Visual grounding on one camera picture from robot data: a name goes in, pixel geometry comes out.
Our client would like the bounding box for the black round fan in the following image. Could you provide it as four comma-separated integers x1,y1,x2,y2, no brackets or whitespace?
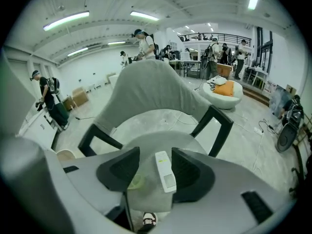
276,123,299,153

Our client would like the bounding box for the white counter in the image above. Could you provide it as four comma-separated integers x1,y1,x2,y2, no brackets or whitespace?
19,103,64,151

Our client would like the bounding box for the black mezzanine railing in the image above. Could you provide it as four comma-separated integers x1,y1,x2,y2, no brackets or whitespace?
178,32,252,46

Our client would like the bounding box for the white work table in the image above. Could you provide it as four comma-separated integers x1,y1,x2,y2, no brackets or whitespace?
169,59,203,79

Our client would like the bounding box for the white cable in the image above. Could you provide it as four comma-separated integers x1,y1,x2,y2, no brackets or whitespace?
252,132,265,173

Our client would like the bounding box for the black backpack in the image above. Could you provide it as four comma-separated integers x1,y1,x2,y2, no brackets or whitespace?
50,77,60,95

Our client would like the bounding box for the grey table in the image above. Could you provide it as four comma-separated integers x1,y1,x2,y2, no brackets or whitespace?
121,152,176,213

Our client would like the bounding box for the orange cushion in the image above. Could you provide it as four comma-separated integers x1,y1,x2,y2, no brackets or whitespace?
212,80,235,97

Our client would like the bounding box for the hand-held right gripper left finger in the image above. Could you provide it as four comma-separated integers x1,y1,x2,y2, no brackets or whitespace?
96,146,141,193

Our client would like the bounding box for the cardboard box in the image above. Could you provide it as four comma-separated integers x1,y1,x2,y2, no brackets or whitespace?
62,96,75,112
72,87,89,106

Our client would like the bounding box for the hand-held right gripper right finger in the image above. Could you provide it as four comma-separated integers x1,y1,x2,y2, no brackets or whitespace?
171,147,216,203

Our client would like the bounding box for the grey painted panel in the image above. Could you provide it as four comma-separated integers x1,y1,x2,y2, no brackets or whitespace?
269,85,293,117

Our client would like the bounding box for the wooden platform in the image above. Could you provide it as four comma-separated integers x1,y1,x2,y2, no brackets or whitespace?
241,83,273,107

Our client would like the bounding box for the white remote control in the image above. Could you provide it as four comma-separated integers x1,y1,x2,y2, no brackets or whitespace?
155,151,177,193

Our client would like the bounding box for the beige stool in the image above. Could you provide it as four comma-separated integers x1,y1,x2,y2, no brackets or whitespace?
57,149,77,161

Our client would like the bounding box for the wooden cabinet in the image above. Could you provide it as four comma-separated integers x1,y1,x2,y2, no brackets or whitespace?
216,62,233,80

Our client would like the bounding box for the white pillow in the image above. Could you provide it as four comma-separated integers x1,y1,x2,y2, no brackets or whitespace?
207,76,229,86

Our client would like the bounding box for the clear tape roll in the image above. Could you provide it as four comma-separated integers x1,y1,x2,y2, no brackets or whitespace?
128,174,147,190

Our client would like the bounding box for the person's shoe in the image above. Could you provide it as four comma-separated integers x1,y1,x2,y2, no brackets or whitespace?
137,212,158,233

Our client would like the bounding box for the white round sofa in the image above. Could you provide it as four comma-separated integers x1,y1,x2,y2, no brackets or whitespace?
198,76,244,110

